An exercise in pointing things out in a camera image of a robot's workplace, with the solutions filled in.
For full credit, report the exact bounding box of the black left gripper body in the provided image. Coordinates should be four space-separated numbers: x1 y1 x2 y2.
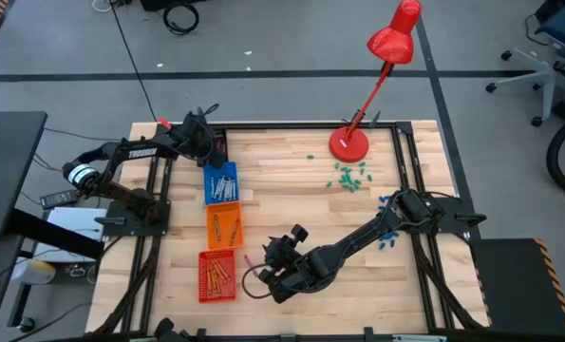
179 111 217 159

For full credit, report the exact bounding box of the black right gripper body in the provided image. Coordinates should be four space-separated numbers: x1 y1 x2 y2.
281 254 333 294

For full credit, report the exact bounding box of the blue plastic basket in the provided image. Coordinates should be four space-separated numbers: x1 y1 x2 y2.
202 161 241 206

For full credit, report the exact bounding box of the black plastic basket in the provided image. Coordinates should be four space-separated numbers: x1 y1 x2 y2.
213 126 229 165

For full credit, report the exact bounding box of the orange plastic basket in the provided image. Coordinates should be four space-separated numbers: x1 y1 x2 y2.
206 200 245 252

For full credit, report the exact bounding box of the red plastic basket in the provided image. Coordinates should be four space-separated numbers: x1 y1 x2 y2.
198 249 238 304

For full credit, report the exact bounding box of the black rounded object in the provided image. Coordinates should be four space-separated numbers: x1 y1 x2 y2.
153 316 192 342

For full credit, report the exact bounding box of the red desk lamp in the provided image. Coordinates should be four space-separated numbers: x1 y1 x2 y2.
328 0 423 164

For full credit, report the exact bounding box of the black box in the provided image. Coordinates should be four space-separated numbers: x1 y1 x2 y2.
139 0 208 12

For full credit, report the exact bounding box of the white box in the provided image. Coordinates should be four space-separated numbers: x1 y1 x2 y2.
46 205 108 263

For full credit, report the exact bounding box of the black power adapter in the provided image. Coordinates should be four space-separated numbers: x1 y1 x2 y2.
39 188 82 211

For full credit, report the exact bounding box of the black stand beam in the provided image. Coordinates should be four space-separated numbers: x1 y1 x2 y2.
6 207 106 261

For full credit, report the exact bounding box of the black side desk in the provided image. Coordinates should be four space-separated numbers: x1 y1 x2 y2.
0 110 48 239

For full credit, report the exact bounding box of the white yellow bottle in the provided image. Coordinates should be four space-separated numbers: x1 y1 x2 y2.
9 258 58 286

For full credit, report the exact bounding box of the office chair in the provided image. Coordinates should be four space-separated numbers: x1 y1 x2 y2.
483 0 565 128

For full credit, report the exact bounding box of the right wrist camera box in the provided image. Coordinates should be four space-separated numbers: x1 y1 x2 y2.
290 223 310 244

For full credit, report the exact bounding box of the black aluminium table frame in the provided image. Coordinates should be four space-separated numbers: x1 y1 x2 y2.
85 106 491 342

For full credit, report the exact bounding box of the thin black floor cable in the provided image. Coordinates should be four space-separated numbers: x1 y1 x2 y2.
106 0 159 123

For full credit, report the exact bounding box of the coiled black cable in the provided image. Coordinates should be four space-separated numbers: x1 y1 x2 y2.
161 1 200 37

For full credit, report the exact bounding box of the thick black hose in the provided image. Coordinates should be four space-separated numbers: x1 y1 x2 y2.
544 117 565 200

